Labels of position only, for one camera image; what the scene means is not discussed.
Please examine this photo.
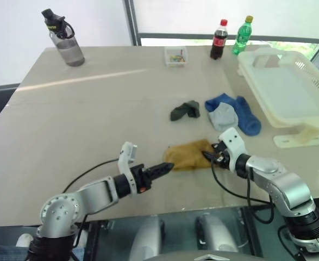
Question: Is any green soda bottle yellow cap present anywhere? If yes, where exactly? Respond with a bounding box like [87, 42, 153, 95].
[232, 15, 255, 55]

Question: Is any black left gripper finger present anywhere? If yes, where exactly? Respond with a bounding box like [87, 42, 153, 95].
[145, 163, 176, 175]
[148, 167, 174, 180]

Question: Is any white shoe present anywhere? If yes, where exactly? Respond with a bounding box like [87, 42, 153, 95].
[16, 233, 34, 248]

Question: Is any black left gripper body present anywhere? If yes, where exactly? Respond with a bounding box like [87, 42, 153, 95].
[130, 164, 152, 194]

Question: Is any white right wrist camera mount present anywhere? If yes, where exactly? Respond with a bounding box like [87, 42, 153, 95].
[218, 127, 247, 173]

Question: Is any dark green sock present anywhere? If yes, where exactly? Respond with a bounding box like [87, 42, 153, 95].
[170, 100, 201, 122]

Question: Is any clear plastic box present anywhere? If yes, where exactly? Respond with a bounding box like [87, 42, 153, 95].
[164, 46, 189, 66]

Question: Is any blue sock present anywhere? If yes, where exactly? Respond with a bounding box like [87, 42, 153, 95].
[204, 92, 262, 136]

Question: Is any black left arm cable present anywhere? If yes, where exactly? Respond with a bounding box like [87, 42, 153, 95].
[62, 159, 120, 250]

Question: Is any cream basket stand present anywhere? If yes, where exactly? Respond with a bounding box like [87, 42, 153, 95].
[273, 125, 319, 148]

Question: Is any silver robot chest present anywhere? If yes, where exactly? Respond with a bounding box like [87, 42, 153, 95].
[145, 252, 263, 261]

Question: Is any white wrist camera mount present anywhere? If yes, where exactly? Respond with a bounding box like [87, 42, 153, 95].
[117, 141, 138, 196]
[218, 127, 247, 173]

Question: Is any cola bottle red cap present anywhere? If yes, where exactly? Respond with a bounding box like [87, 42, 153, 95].
[209, 18, 228, 60]

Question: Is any mustard yellow sock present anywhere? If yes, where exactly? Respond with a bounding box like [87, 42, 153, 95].
[163, 138, 217, 171]

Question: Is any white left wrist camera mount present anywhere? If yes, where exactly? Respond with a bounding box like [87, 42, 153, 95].
[117, 141, 138, 196]

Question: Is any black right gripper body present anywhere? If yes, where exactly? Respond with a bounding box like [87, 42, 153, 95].
[215, 143, 232, 170]

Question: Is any silver rounded leg cover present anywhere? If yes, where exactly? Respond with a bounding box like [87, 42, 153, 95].
[128, 216, 165, 261]
[196, 213, 239, 252]

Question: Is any grey sock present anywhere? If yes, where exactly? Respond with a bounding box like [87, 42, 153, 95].
[208, 102, 239, 131]

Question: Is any white plastic basket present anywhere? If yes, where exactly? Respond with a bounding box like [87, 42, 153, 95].
[236, 48, 319, 128]

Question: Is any grey water bottle black lid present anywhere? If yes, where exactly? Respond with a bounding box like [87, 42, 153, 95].
[41, 8, 86, 67]

